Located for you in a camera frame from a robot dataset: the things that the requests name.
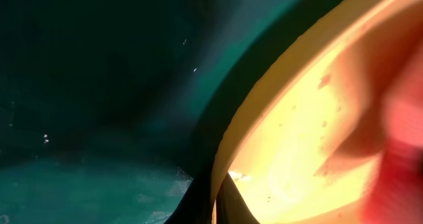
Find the pink and black sponge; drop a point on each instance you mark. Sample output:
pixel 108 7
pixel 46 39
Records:
pixel 381 74

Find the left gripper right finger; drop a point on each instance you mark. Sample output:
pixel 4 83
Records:
pixel 231 207

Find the teal plastic serving tray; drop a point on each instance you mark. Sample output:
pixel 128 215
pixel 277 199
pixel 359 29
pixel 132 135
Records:
pixel 111 108

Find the green rimmed plate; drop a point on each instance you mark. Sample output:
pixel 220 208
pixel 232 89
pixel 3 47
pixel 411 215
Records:
pixel 291 121

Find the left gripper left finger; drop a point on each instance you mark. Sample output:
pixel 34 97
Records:
pixel 195 206

